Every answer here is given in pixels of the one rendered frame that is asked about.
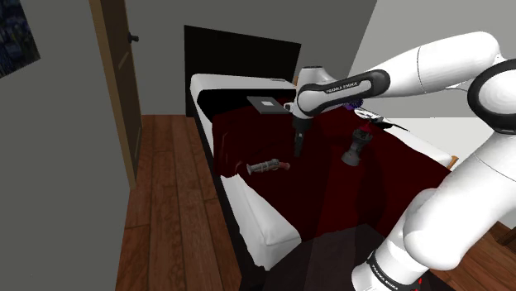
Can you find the grey flat tablet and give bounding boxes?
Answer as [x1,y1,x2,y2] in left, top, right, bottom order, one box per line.
[246,95,293,116]

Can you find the grey and red ribbed tool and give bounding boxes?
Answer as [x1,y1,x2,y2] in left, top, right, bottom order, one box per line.
[245,158,292,176]

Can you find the grey red-topped pepper mill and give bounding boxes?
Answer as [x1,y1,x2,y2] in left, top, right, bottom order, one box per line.
[341,123,375,168]

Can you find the bed with dark red blanket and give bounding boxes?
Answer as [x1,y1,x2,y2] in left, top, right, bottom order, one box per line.
[184,25,461,283]

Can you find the dark robot stand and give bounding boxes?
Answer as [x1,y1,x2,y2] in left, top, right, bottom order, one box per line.
[261,223,456,291]

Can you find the brown wooden door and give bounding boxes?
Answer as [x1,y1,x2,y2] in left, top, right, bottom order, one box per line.
[88,0,143,191]

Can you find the dark blue wall picture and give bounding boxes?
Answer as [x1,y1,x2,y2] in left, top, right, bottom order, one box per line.
[0,0,41,80]

